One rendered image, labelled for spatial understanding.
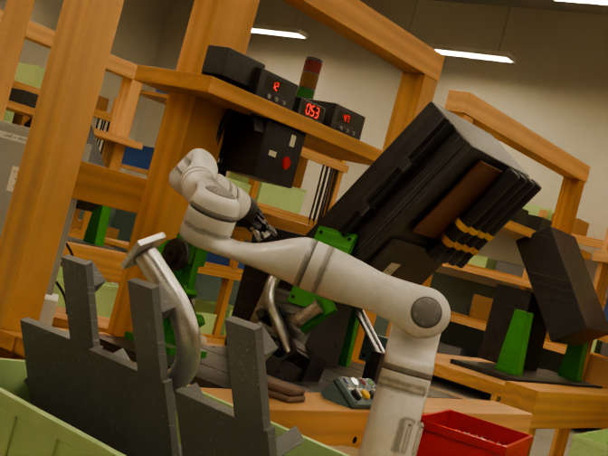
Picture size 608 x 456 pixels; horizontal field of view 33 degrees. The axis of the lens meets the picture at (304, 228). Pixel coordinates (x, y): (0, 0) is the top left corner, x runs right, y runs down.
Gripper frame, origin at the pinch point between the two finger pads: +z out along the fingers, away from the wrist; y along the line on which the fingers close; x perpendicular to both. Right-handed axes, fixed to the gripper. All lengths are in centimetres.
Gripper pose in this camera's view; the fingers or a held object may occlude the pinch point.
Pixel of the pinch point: (269, 232)
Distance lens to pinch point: 237.0
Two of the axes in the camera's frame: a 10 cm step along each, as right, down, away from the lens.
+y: -2.7, -7.7, 5.7
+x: -8.3, 4.9, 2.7
